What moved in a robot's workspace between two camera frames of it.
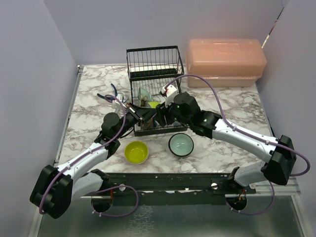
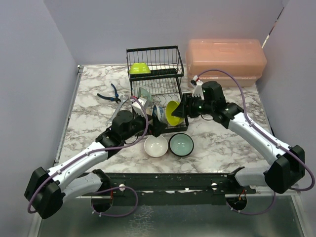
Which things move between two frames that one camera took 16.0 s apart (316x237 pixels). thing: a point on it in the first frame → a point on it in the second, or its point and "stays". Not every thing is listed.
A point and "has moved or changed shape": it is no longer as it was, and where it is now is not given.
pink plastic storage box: [224, 62] stays
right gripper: [161, 110] → [185, 107]
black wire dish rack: [155, 73] stays
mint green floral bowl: [144, 97] has moved or changed shape
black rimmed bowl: [180, 145] stays
